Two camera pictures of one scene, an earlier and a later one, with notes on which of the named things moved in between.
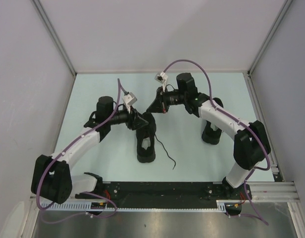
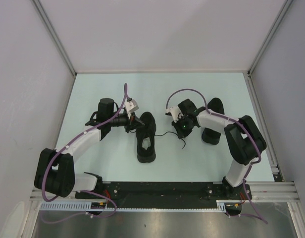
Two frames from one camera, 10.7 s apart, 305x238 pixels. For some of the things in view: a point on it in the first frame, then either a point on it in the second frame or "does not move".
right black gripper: [157, 106] to [181, 133]
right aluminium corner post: [286, 8] does not move
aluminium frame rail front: [275, 191] does not move
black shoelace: [166, 152] to [162, 134]
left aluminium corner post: [48, 25] does not move
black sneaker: [208, 135] does not move
